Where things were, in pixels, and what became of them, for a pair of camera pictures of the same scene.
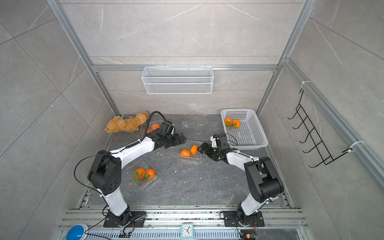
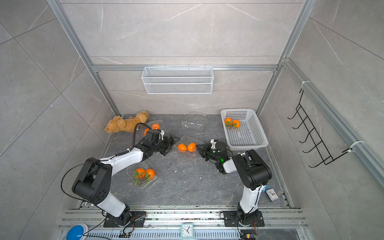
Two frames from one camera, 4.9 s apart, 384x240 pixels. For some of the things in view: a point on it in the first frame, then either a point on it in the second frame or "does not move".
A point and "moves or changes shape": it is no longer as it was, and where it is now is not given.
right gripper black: [206, 145] → [205, 151]
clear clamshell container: [189, 151] moves or changes shape
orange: [185, 153] → [182, 147]
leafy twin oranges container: [228, 122] does not move
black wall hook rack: [327, 157] does not move
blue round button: [75, 232] does not move
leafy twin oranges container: [140, 174] does not move
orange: [155, 126] does not move
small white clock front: [187, 230] does not move
